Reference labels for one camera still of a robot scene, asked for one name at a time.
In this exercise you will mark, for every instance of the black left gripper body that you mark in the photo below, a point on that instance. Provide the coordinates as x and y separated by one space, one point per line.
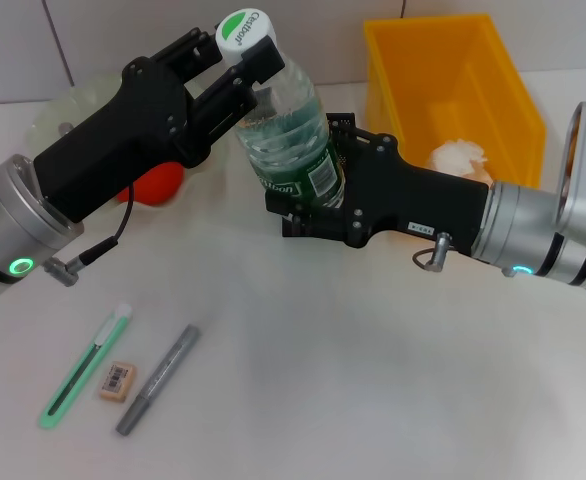
108 150

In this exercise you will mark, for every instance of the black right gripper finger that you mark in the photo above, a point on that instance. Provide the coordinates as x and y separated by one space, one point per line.
323 222
355 140

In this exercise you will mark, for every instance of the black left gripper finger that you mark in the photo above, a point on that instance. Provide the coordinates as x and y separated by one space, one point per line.
218 115
193 52

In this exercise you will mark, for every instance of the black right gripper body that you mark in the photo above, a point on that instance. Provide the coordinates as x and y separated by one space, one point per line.
423 205

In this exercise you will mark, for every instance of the white paper ball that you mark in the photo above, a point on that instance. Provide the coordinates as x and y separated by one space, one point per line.
458 155

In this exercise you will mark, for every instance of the clear bottle with green label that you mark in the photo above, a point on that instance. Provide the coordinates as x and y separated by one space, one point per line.
288 125

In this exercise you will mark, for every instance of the black mesh pen holder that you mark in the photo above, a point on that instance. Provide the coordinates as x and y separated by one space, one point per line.
340 120

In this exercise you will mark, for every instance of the pale green glass fruit plate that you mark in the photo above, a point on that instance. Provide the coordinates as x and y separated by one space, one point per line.
90 95

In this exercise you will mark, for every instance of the beige eraser with barcode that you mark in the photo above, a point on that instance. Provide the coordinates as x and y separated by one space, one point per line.
118 382

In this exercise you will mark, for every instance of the grey marker pen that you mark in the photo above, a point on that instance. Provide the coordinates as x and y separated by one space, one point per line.
133 417

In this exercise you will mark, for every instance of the green utility knife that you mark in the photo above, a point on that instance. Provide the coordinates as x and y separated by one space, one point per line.
46 424

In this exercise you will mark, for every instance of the left gripper silver plug stub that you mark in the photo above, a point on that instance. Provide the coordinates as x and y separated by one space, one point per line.
64 128

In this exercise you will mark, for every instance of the yellow plastic bin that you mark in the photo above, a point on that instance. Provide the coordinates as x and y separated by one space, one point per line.
423 75

